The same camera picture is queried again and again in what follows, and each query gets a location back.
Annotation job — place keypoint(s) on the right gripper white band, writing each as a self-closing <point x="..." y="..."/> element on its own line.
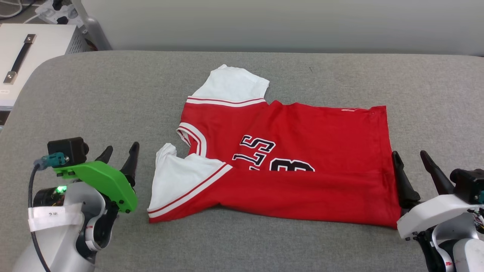
<point x="431" y="215"/>

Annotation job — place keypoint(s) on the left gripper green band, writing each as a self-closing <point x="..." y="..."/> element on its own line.
<point x="102" y="177"/>

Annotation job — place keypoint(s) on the red white basketball jersey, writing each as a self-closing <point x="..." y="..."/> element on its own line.
<point x="321" y="151"/>

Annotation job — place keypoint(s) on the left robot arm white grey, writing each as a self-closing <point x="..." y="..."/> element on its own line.
<point x="56" y="245"/>

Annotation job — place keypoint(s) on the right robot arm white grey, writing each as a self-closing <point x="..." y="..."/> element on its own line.
<point x="465" y="253"/>

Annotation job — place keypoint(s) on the grey fabric sofa cushion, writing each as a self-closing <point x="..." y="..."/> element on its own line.
<point x="113" y="94"/>

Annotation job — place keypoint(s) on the white tape label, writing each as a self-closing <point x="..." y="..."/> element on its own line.
<point x="53" y="217"/>

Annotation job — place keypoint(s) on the white metal equipment box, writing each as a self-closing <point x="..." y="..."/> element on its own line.
<point x="45" y="49"/>

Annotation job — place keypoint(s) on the white power strip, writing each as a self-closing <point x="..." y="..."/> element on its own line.
<point x="56" y="13"/>

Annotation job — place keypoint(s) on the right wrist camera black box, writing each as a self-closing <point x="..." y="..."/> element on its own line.
<point x="469" y="185"/>

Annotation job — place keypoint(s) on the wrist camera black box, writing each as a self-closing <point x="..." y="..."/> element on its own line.
<point x="68" y="149"/>
<point x="469" y="185"/>

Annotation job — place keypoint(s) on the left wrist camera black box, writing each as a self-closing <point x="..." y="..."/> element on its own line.
<point x="68" y="149"/>

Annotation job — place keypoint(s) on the grey partition post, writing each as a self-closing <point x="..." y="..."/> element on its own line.
<point x="94" y="34"/>

